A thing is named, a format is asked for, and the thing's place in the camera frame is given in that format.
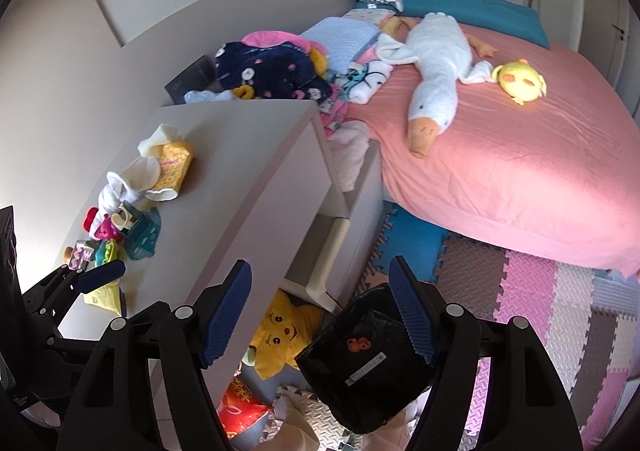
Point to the white cartoon print garment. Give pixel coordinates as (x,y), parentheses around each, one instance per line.
(364,80)

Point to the colourful foam floor mat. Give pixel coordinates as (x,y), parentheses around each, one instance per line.
(586,318)

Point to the yellow pikachu plush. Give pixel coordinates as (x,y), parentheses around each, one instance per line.
(285,331)

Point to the white knotted cloth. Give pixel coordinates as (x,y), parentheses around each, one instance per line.
(128,186)

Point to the navy rabbit print blanket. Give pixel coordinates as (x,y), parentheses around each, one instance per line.
(278,72)

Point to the white fluffy cloth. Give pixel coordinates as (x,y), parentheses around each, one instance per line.
(348,147)

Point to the pink blanket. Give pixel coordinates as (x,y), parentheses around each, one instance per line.
(272,38)

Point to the light blue small cloth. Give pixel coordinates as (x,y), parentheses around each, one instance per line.
(195,96)

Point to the red snack bag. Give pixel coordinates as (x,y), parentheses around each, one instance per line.
(239,409)

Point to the white goose plush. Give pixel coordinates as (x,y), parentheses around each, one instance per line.
(444,56)

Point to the teal yellow dinosaur toy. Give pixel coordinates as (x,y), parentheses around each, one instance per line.
(139,228)

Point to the pink small toy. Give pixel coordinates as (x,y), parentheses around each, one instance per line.
(107,230)

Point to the black trash bag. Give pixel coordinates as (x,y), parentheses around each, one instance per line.
(363,365)

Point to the grey dresser cabinet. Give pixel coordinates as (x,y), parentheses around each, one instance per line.
(263,188)

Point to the teal long pillow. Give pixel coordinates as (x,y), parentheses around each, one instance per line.
(497,15)

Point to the red round plush piece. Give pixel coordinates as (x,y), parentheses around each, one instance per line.
(92,220)

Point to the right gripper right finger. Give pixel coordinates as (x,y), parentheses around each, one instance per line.
(406,292)

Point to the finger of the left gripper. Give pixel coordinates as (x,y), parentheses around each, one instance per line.
(97,277)

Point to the brown round toy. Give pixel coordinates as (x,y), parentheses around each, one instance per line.
(67,254)

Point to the yellow tissue pack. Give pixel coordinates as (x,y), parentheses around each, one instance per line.
(174,156)

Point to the yellow paper scrap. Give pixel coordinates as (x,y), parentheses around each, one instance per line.
(107,297)

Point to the light blue knitted blanket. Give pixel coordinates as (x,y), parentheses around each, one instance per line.
(344,39)

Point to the pink bed sheet mattress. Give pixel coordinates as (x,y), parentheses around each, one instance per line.
(556,178)

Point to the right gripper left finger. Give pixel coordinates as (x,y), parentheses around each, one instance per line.
(219,308)

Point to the yellow chick plush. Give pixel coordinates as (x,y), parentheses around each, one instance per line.
(520,81)

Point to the black wall switch panel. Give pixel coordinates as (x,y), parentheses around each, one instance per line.
(198,76)

